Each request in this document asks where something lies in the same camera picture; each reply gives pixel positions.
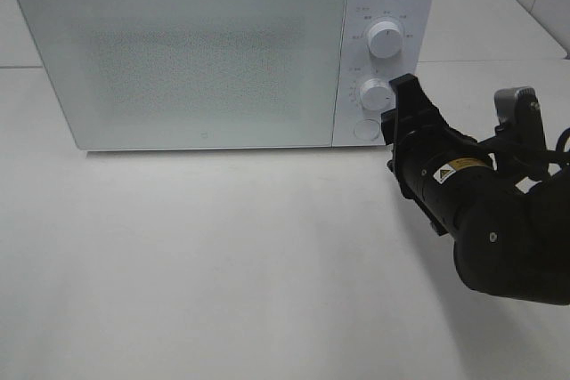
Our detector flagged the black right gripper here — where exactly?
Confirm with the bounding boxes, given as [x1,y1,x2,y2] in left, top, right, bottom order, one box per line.
[382,74,569,305]

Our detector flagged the white timer knob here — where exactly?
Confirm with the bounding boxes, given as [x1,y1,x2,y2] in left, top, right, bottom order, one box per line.
[359,78,393,111]

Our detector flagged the round door release button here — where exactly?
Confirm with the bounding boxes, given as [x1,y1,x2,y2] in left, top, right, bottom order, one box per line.
[354,119,381,141]

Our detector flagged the white microwave door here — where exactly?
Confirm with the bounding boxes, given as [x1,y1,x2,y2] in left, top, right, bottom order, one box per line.
[18,0,345,150]

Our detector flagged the white upper power knob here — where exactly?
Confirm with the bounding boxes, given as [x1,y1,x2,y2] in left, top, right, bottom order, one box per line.
[365,18,403,60]

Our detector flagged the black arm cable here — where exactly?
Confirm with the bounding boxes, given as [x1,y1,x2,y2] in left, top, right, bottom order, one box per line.
[489,125,570,181]

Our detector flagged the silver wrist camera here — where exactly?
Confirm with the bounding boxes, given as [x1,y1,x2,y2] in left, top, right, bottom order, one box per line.
[493,86,538,125]

